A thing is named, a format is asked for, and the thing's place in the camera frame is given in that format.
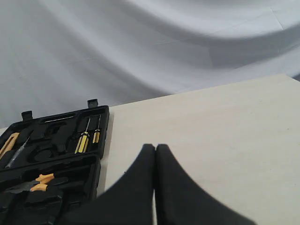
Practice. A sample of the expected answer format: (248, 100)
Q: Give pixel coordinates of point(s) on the orange handled pliers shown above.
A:
(39, 184)

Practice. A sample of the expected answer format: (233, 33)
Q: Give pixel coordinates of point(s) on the large yellow black screwdriver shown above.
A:
(83, 140)

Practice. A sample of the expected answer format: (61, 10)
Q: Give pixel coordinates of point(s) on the clear voltage tester screwdriver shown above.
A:
(17, 153)

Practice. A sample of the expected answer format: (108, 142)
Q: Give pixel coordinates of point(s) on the small yellow black screwdriver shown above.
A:
(97, 132)

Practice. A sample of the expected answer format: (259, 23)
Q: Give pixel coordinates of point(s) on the white backdrop cloth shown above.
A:
(57, 54)

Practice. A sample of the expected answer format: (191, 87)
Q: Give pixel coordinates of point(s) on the black plastic tool case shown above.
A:
(51, 149)

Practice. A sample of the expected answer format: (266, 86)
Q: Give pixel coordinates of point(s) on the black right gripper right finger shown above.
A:
(180, 201)

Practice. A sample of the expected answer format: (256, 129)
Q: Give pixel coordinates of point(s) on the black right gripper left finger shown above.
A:
(127, 202)

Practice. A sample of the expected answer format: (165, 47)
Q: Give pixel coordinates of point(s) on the orange utility knife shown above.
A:
(8, 145)

